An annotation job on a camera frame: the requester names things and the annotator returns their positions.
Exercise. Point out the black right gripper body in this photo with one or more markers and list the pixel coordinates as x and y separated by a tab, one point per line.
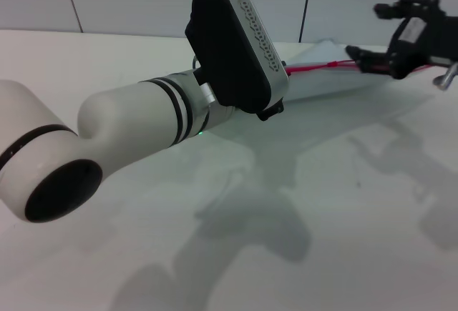
436	39

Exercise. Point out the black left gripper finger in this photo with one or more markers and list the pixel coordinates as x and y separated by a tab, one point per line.
271	111

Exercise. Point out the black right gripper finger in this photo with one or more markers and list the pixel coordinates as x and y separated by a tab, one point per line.
372	61
393	9

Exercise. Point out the red zipper slider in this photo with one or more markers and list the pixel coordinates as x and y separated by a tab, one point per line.
333	63

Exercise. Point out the clear red-zip document bag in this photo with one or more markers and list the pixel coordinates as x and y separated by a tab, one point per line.
322	82

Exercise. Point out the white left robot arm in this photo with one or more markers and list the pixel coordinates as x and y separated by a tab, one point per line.
125	121

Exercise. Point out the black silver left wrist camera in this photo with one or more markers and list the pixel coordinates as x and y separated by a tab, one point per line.
229	50

